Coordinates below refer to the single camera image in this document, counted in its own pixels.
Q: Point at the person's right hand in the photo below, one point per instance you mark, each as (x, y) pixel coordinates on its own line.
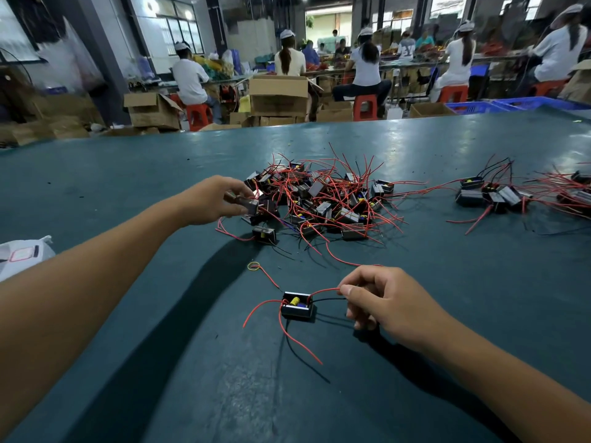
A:
(392, 304)

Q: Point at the person's left hand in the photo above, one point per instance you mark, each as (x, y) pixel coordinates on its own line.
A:
(212, 200)

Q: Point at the person's right forearm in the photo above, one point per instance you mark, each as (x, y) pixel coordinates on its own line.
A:
(517, 387)

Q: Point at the person's left forearm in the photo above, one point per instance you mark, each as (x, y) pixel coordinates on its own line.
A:
(83, 290)

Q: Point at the yellow rubber band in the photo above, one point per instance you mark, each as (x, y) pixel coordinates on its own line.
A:
(249, 265)

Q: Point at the red plastic stool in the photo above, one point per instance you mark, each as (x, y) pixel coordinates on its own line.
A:
(366, 107)
(453, 93)
(551, 86)
(198, 116)

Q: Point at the open cardboard box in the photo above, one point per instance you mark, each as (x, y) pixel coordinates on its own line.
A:
(154, 110)

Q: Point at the large closed cardboard box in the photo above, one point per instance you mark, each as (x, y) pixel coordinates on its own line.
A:
(279, 95)

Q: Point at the low cardboard box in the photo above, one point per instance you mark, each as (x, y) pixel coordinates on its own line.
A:
(334, 111)

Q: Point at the white plastic shell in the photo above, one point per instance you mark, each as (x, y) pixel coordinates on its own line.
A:
(23, 258)

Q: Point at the shallow cardboard box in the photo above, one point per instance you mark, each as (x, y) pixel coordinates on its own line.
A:
(431, 109)

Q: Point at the blue plastic crate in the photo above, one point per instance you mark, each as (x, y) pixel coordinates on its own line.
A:
(540, 103)
(476, 107)

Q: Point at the black standing fan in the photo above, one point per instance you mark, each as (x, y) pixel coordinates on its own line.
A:
(17, 92)

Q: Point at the tilted cardboard box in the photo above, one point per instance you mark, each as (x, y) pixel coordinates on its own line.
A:
(579, 85)

